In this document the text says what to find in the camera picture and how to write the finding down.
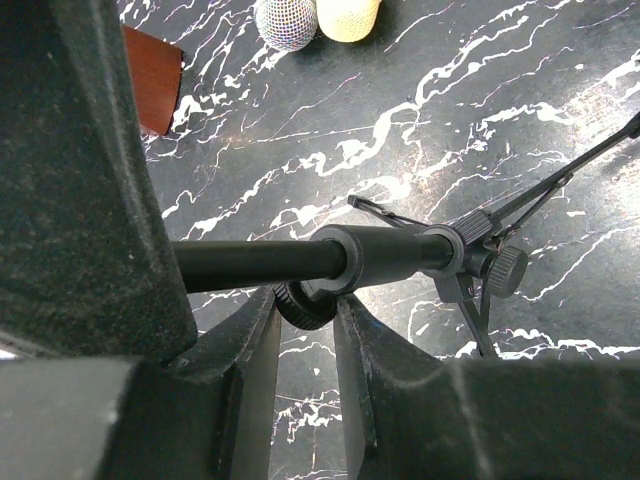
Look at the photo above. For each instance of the black marble pattern mat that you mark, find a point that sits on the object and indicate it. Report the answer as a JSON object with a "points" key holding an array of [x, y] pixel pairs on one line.
{"points": [[446, 107]]}

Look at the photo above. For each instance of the black silver-grille microphone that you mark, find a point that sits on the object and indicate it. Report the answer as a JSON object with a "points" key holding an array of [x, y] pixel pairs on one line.
{"points": [[286, 25]]}

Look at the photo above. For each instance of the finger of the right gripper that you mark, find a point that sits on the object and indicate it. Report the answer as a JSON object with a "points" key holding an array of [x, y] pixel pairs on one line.
{"points": [[86, 264]]}

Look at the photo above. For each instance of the wooden metronome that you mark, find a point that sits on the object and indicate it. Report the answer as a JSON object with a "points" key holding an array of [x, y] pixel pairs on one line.
{"points": [[155, 67]]}

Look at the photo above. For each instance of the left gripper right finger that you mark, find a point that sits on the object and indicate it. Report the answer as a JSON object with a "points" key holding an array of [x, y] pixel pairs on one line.
{"points": [[382, 379]]}

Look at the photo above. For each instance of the cream microphone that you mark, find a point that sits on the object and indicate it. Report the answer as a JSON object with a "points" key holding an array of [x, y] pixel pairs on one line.
{"points": [[347, 21]]}

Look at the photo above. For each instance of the shock mount tripod stand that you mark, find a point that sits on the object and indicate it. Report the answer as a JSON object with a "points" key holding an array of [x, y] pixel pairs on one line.
{"points": [[471, 261]]}

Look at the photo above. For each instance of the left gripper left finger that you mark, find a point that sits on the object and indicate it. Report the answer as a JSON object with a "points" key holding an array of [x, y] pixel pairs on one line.
{"points": [[235, 365]]}

